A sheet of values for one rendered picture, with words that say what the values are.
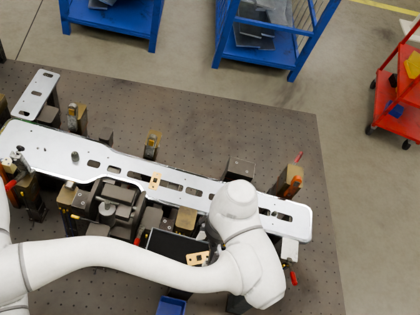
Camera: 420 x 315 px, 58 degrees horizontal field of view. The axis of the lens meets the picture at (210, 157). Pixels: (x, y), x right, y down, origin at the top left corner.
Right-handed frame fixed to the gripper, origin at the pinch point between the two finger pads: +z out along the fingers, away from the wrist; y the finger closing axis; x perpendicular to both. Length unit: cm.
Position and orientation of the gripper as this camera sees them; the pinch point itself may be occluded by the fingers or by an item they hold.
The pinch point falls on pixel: (204, 249)
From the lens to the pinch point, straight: 123.8
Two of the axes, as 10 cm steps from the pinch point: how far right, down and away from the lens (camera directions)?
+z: -2.2, 5.2, 8.2
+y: -2.4, -8.5, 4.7
